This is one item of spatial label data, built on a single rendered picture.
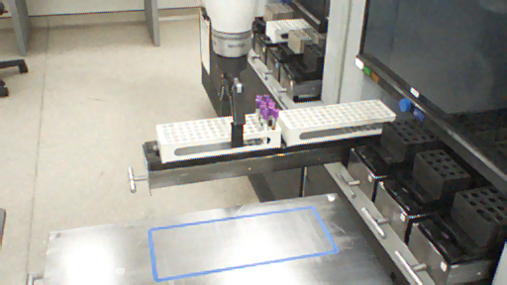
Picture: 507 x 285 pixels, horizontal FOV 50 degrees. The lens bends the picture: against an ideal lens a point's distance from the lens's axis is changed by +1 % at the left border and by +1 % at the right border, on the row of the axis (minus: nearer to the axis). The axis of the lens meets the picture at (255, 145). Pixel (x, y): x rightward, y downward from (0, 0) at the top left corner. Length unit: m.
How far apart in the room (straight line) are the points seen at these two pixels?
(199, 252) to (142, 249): 0.11
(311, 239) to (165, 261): 0.28
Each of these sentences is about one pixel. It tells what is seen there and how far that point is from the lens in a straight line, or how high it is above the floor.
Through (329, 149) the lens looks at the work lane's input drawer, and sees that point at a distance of 1.40.
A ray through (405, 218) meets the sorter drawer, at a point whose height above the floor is 0.80.
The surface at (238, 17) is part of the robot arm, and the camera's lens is 1.18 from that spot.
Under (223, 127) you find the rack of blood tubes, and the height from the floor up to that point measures 0.86.
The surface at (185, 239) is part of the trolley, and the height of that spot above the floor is 0.82.
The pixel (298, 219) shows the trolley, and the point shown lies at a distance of 1.12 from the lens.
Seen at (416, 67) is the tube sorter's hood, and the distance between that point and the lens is 1.24.
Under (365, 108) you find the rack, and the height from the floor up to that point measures 0.86.
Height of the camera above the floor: 1.52
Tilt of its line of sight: 31 degrees down
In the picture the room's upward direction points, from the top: 2 degrees clockwise
